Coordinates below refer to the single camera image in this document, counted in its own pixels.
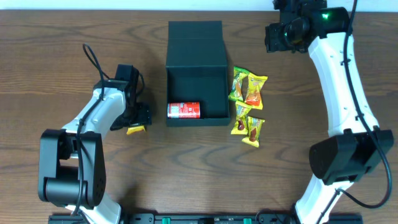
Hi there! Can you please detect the yellow brown snack packet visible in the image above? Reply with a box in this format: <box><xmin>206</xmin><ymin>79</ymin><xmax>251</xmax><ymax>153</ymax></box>
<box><xmin>242</xmin><ymin>116</ymin><xmax>265</xmax><ymax>147</ymax></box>

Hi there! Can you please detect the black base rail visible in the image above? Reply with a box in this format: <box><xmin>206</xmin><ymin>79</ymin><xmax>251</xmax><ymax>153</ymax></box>
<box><xmin>48</xmin><ymin>213</ymin><xmax>363</xmax><ymax>224</ymax></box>

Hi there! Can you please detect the small yellow snack packet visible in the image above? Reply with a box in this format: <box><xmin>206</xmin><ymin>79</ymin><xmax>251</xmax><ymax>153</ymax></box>
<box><xmin>126</xmin><ymin>126</ymin><xmax>146</xmax><ymax>135</ymax></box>

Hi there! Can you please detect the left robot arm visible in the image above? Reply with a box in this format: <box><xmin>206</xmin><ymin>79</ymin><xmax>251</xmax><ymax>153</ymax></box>
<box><xmin>38</xmin><ymin>64</ymin><xmax>152</xmax><ymax>223</ymax></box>

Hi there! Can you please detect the red chips can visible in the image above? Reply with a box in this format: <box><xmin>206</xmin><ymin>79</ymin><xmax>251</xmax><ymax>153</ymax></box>
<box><xmin>167</xmin><ymin>102</ymin><xmax>200</xmax><ymax>119</ymax></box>

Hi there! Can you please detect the yellow chocolate snack packet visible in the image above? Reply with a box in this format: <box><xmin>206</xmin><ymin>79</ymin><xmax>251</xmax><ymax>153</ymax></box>
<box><xmin>231</xmin><ymin>101</ymin><xmax>252</xmax><ymax>135</ymax></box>

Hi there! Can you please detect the dark green box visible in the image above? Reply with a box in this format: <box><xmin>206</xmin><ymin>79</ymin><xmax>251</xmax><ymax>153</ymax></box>
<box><xmin>165</xmin><ymin>21</ymin><xmax>231</xmax><ymax>127</ymax></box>

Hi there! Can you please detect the green yellow snack packet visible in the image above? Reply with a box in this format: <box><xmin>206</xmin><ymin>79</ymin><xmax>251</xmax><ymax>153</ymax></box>
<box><xmin>228</xmin><ymin>67</ymin><xmax>250</xmax><ymax>101</ymax></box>

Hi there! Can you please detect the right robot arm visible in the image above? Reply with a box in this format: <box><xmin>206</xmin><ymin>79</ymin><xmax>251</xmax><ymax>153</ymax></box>
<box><xmin>265</xmin><ymin>0</ymin><xmax>394</xmax><ymax>223</ymax></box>

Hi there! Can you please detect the right black cable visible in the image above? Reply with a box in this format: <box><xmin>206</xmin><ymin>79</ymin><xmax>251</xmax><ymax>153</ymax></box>
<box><xmin>254</xmin><ymin>0</ymin><xmax>393</xmax><ymax>224</ymax></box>

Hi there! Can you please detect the yellow orange snack packet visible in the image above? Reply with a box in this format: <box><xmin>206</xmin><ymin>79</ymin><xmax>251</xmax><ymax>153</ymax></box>
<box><xmin>244</xmin><ymin>73</ymin><xmax>268</xmax><ymax>110</ymax></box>

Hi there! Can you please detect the left black cable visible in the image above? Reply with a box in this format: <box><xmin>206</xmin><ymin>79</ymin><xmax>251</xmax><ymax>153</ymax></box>
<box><xmin>70</xmin><ymin>43</ymin><xmax>146</xmax><ymax>224</ymax></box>

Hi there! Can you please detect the black cable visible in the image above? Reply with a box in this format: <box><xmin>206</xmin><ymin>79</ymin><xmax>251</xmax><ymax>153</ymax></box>
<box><xmin>70</xmin><ymin>43</ymin><xmax>146</xmax><ymax>224</ymax></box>
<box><xmin>254</xmin><ymin>0</ymin><xmax>393</xmax><ymax>224</ymax></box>

